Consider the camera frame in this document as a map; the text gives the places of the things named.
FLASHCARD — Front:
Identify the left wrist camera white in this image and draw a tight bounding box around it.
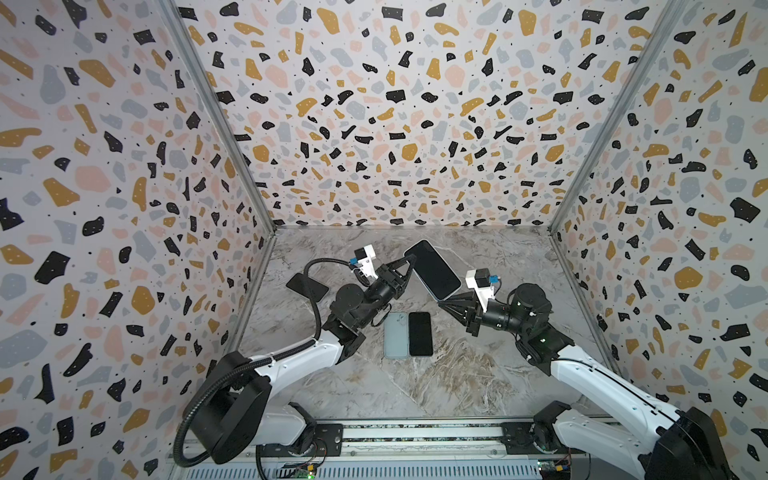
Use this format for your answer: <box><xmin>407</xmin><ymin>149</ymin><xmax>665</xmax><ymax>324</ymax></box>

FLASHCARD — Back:
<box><xmin>349</xmin><ymin>244</ymin><xmax>378</xmax><ymax>285</ymax></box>

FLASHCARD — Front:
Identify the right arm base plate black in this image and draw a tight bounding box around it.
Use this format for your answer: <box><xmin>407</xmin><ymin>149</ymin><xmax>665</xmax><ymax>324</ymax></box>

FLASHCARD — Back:
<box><xmin>500</xmin><ymin>421</ymin><xmax>567</xmax><ymax>455</ymax></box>

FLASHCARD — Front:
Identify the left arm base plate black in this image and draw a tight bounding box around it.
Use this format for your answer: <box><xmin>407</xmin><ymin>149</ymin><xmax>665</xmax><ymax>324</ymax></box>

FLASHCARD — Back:
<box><xmin>262</xmin><ymin>423</ymin><xmax>344</xmax><ymax>458</ymax></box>

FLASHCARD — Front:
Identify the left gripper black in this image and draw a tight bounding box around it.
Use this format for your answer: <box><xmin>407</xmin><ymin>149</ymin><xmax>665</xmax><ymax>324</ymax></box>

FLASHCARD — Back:
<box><xmin>355</xmin><ymin>257</ymin><xmax>415</xmax><ymax>333</ymax></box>

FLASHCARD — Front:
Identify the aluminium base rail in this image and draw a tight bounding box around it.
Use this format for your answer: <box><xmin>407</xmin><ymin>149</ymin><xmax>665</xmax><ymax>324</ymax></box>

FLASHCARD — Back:
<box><xmin>161</xmin><ymin>416</ymin><xmax>679</xmax><ymax>480</ymax></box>

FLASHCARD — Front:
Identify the black phone blue back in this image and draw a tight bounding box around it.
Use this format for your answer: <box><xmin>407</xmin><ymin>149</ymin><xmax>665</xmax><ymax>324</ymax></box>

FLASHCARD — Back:
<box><xmin>408</xmin><ymin>312</ymin><xmax>434</xmax><ymax>357</ymax></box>

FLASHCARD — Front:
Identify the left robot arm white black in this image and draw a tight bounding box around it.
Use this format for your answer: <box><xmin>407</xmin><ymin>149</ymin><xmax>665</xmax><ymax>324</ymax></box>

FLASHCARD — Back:
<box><xmin>172</xmin><ymin>255</ymin><xmax>416</xmax><ymax>468</ymax></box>

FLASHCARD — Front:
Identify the white ribbed cable tray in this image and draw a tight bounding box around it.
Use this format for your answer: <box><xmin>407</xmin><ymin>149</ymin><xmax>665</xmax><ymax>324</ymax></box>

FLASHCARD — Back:
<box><xmin>233</xmin><ymin>460</ymin><xmax>544</xmax><ymax>480</ymax></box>

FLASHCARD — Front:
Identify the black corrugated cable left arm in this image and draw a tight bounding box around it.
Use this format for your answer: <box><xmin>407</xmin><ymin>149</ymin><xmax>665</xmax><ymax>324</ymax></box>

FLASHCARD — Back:
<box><xmin>172</xmin><ymin>257</ymin><xmax>361</xmax><ymax>469</ymax></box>

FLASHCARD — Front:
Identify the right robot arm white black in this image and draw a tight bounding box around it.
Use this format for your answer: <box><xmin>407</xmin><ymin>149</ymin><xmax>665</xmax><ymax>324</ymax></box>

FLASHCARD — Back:
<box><xmin>439</xmin><ymin>283</ymin><xmax>732</xmax><ymax>479</ymax></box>

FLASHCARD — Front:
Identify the corner aluminium post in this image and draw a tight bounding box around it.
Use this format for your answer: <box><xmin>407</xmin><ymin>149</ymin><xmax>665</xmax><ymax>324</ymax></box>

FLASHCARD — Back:
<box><xmin>155</xmin><ymin>0</ymin><xmax>276</xmax><ymax>237</ymax></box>
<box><xmin>548</xmin><ymin>0</ymin><xmax>687</xmax><ymax>237</ymax></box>

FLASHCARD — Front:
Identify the left corner aluminium post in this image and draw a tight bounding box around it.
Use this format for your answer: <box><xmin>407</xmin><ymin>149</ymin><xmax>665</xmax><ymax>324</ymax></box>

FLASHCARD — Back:
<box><xmin>155</xmin><ymin>0</ymin><xmax>276</xmax><ymax>237</ymax></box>

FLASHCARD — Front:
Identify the right corner aluminium post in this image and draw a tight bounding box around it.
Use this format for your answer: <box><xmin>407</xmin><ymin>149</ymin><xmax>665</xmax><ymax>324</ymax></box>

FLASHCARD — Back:
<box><xmin>548</xmin><ymin>0</ymin><xmax>687</xmax><ymax>237</ymax></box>

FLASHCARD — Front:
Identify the light green phone case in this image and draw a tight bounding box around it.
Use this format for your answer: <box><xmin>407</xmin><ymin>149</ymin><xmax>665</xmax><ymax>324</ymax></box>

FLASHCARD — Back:
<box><xmin>403</xmin><ymin>239</ymin><xmax>463</xmax><ymax>302</ymax></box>
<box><xmin>384</xmin><ymin>312</ymin><xmax>409</xmax><ymax>360</ymax></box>

